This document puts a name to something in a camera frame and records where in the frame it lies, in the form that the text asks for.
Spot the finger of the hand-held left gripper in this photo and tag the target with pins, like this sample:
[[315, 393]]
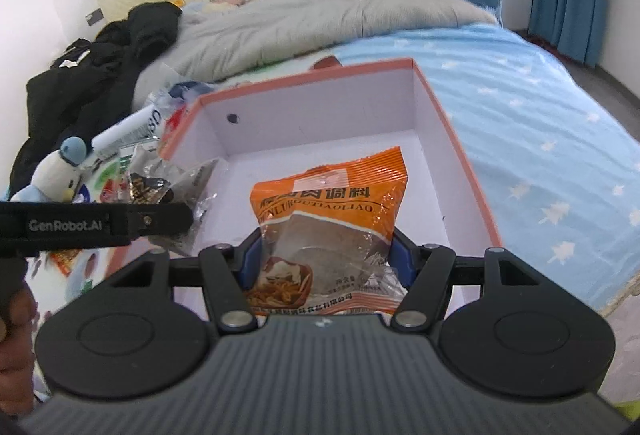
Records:
[[160, 222]]

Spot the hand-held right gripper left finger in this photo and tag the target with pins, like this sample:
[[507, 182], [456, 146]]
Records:
[[250, 256]]

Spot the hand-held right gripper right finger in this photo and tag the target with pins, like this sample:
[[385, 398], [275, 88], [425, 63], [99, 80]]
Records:
[[402, 260]]

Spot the orange-red clear snack packet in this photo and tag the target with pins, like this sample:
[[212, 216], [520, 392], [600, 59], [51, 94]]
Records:
[[66, 262]]

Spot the orange striped snack packet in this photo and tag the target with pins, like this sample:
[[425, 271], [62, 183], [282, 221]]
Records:
[[325, 205]]

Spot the pink cardboard box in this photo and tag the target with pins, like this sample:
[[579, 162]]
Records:
[[325, 125]]

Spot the person's left hand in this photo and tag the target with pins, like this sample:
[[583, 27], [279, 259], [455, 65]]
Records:
[[17, 355]]

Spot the plush penguin toy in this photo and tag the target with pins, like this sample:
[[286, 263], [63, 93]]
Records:
[[52, 172]]

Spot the fruit printed mat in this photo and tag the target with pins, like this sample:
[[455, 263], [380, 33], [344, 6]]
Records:
[[95, 267]]

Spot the white tube bottle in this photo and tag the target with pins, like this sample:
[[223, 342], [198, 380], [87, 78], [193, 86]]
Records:
[[125, 130]]

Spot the clear printed plastic bag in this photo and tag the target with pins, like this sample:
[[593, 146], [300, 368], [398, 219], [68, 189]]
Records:
[[172, 102]]

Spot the black jacket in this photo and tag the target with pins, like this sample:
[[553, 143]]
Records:
[[80, 85]]

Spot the grey duvet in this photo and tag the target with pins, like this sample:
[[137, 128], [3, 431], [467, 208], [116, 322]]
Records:
[[310, 20]]

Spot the dark wall plaque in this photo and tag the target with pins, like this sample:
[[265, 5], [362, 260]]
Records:
[[94, 17]]

